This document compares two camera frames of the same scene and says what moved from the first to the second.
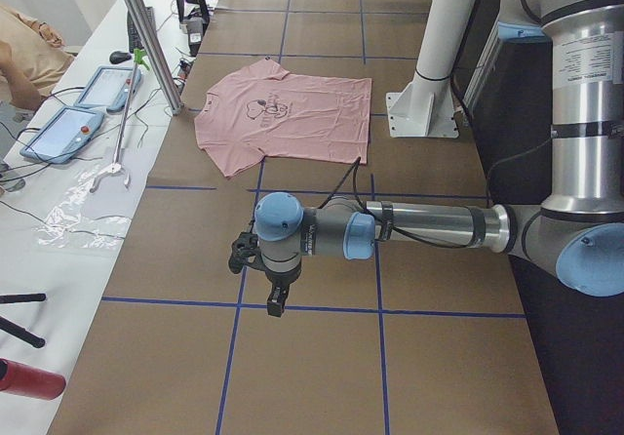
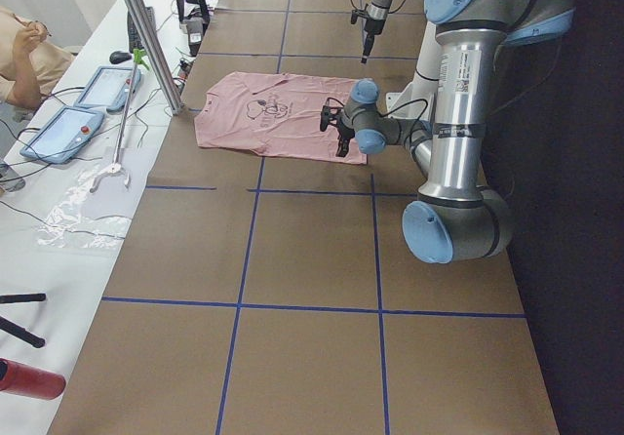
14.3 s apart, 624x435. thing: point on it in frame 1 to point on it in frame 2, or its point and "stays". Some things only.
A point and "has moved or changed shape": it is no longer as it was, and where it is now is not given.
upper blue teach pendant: x=108 y=88 stays
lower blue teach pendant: x=62 y=135 stays
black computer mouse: x=118 y=57 stays
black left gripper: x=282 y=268 to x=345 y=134
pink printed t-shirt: x=261 y=113 has moved or changed shape
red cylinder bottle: x=30 y=381 stays
